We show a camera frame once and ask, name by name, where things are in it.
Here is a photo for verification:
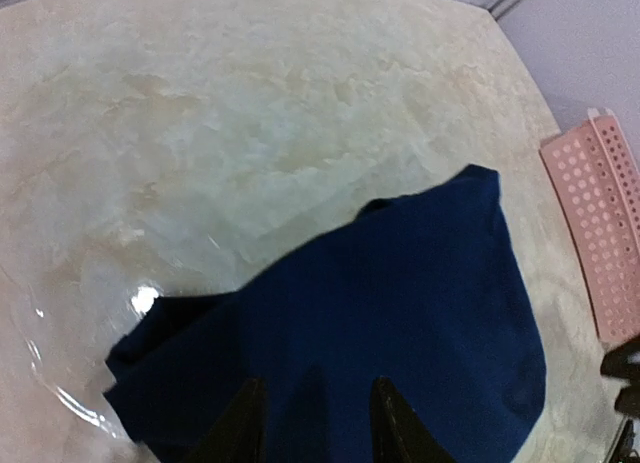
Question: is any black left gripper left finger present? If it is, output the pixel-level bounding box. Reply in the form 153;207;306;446
182;378;267;463

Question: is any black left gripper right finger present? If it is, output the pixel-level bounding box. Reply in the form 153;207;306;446
369;377;455;463

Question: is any dark blue garment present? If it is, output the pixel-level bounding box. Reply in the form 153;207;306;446
105;165;546;462

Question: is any pink plastic laundry basket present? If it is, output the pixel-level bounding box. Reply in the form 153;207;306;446
539;108;639;346

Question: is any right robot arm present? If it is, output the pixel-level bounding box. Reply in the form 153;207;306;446
600;336;639;462

